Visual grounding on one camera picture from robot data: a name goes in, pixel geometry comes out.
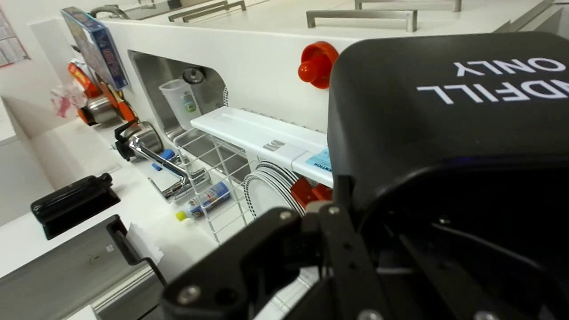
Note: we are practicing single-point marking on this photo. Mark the white plate striped rim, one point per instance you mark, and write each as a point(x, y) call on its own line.
point(269, 192)

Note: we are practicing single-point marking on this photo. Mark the flat blue box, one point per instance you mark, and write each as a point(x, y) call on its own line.
point(98, 46)

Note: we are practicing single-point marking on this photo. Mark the dish soap bottle yellow cap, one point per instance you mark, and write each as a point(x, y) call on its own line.
point(207, 199)

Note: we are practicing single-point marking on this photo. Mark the red round knob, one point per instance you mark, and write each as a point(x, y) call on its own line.
point(317, 64)

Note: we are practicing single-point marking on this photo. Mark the wall poster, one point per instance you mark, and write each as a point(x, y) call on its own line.
point(11, 37)

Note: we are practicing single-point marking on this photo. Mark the clear plastic measuring cup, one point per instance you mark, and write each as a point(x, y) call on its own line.
point(178, 103)

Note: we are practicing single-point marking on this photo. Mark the chrome sink faucet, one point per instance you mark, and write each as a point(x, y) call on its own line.
point(170, 164)

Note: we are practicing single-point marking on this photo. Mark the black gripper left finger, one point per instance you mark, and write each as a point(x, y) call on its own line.
point(250, 267)

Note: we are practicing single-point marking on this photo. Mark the pink plastic bag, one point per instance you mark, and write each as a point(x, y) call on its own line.
point(65, 100)

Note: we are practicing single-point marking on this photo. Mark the black landfill only bin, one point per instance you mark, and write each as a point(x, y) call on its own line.
point(451, 135)

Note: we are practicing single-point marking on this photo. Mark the blue sponge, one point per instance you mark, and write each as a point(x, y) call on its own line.
point(164, 160)

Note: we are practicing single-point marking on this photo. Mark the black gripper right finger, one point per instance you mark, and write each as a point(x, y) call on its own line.
point(451, 295)

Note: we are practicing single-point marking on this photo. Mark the steel paper towel dispenser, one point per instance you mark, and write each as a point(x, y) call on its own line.
point(65, 272)

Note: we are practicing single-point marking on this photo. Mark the orange plastic item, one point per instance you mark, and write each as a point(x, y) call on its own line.
point(113, 98)

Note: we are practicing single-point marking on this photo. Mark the white plastic drainboard tray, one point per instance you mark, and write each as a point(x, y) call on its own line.
point(255, 133)

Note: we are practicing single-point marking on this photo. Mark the black soap dispenser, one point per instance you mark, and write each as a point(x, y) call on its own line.
point(72, 205)

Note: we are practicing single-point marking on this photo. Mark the steel kitchen sink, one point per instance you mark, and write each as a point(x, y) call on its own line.
point(148, 77)

